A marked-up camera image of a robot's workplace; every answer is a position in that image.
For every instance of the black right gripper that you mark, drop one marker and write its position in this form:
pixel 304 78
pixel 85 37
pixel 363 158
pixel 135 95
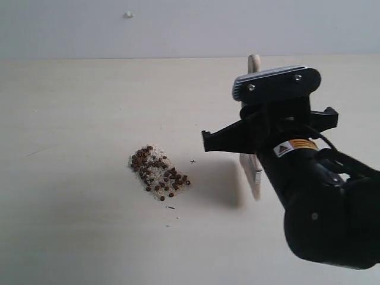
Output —
pixel 284 143

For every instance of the white paint brush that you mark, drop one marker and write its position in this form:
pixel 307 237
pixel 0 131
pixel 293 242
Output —
pixel 250 162

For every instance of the pile of beans and rice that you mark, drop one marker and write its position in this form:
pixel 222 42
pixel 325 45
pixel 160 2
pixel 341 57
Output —
pixel 157 174

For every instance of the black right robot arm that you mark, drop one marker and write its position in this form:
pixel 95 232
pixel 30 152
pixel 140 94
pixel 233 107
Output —
pixel 330 200

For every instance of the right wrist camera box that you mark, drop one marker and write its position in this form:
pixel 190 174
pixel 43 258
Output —
pixel 275 85

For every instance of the white wall plug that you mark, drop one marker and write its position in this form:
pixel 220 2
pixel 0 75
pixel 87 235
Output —
pixel 128 15

